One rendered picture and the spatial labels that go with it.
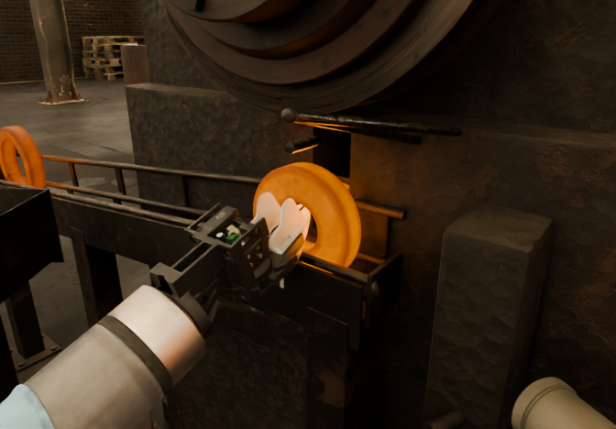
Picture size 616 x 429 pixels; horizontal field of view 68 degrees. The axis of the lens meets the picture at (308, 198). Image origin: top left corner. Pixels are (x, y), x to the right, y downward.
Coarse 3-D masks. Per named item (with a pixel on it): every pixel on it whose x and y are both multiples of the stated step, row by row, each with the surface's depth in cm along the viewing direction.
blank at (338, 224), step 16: (272, 176) 57; (288, 176) 56; (304, 176) 54; (320, 176) 54; (256, 192) 60; (272, 192) 58; (288, 192) 56; (304, 192) 55; (320, 192) 53; (336, 192) 53; (256, 208) 61; (320, 208) 54; (336, 208) 52; (352, 208) 54; (320, 224) 55; (336, 224) 53; (352, 224) 53; (320, 240) 55; (336, 240) 54; (352, 240) 54; (320, 256) 56; (336, 256) 54; (352, 256) 55
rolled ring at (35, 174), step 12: (0, 132) 112; (12, 132) 108; (24, 132) 109; (0, 144) 114; (12, 144) 115; (24, 144) 107; (0, 156) 116; (12, 156) 117; (24, 156) 107; (36, 156) 108; (12, 168) 117; (36, 168) 108; (12, 180) 116; (24, 180) 118; (36, 180) 109
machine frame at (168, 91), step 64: (512, 0) 47; (576, 0) 44; (192, 64) 80; (448, 64) 53; (512, 64) 49; (576, 64) 45; (192, 128) 76; (256, 128) 67; (320, 128) 62; (512, 128) 47; (576, 128) 47; (192, 192) 81; (384, 192) 57; (448, 192) 51; (512, 192) 47; (576, 192) 43; (576, 256) 45; (384, 320) 62; (576, 320) 46; (192, 384) 101; (256, 384) 85; (384, 384) 65; (576, 384) 48
